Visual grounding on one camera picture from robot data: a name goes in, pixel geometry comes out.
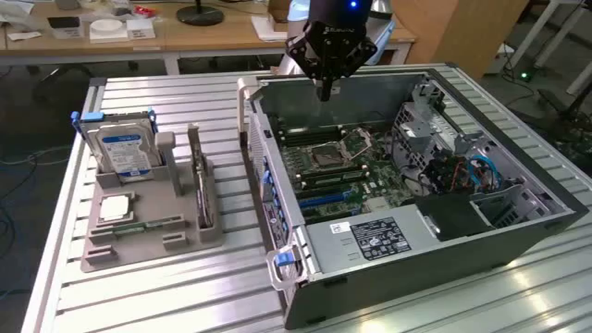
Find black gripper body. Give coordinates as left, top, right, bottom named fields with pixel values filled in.
left=304, top=0, right=372, bottom=80

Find graphics card with fan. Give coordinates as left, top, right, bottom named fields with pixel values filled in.
left=186, top=122, right=218, bottom=230

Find white paper stack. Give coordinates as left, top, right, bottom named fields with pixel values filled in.
left=251, top=15, right=291, bottom=43

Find cardboard box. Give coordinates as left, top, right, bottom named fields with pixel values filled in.
left=267, top=0, right=302, bottom=24

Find wooden desk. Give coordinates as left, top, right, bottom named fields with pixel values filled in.
left=0, top=0, right=418, bottom=76

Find metal socket cover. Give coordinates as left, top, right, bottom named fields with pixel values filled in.
left=340, top=127, right=375, bottom=154

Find wooden cabinet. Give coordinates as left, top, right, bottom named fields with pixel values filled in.
left=392, top=0, right=532, bottom=80

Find metal drive cage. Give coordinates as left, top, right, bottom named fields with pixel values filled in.
left=391, top=100, right=471, bottom=176

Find white box with red button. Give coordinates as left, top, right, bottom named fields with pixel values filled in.
left=491, top=44, right=515, bottom=76

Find CPU socket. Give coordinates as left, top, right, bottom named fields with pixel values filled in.
left=308, top=140, right=347, bottom=171

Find white labelled box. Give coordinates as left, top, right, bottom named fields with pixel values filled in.
left=126, top=17, right=156, bottom=40

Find green RAM stick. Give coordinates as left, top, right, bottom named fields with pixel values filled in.
left=303, top=169, right=367, bottom=187
left=112, top=217, right=183, bottom=237

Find green motherboard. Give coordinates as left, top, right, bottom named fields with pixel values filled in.
left=272, top=117, right=420, bottom=227

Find white round container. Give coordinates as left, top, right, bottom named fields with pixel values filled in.
left=88, top=19, right=130, bottom=44

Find blue expansion slot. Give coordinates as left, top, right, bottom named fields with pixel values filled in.
left=296, top=191, right=347, bottom=205
left=299, top=197, right=351, bottom=211

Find black floor stand base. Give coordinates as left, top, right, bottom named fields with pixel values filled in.
left=536, top=88, right=592, bottom=146

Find hard disk in blue carrier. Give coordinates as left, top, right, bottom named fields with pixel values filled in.
left=68, top=109, right=159, bottom=184

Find metal disk bay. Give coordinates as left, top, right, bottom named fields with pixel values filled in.
left=470, top=182, right=555, bottom=230

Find white box with black top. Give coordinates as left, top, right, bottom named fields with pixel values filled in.
left=47, top=16, right=87, bottom=40

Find black office chair base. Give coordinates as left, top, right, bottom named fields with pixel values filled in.
left=26, top=60, right=140, bottom=103

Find green circuit board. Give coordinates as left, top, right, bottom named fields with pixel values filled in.
left=555, top=133, right=592, bottom=157

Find grey parts rack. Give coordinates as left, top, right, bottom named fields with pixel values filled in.
left=80, top=131, right=226, bottom=274

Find grey power supply unit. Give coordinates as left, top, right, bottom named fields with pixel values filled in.
left=303, top=203, right=440, bottom=275

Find silver CPU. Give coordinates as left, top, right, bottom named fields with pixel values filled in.
left=99, top=196, right=131, bottom=221

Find white paper pile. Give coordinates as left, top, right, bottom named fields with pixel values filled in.
left=0, top=3, right=35, bottom=27

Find open dark PC case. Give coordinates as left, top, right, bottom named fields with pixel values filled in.
left=235, top=67, right=591, bottom=330

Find black wire connector bundle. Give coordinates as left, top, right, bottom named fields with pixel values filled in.
left=422, top=156, right=458, bottom=194

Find blue disk wire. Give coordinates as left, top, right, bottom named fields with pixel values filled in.
left=466, top=155, right=504, bottom=194

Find white table frame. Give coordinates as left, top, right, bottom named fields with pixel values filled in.
left=508, top=0, right=592, bottom=95

